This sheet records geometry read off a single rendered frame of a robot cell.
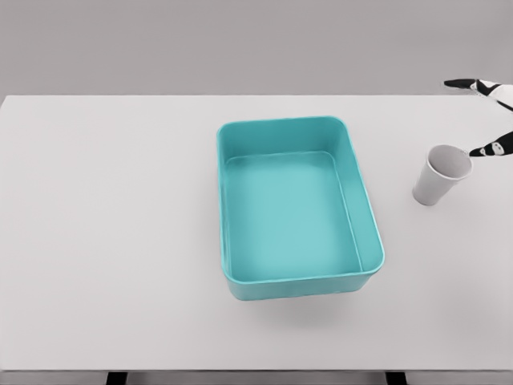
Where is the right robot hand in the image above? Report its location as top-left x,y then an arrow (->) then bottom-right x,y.
443,76 -> 513,158

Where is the white paper cup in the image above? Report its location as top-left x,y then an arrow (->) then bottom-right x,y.
412,144 -> 474,207

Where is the teal rectangular basket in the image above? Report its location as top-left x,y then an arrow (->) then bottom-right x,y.
216,115 -> 386,302

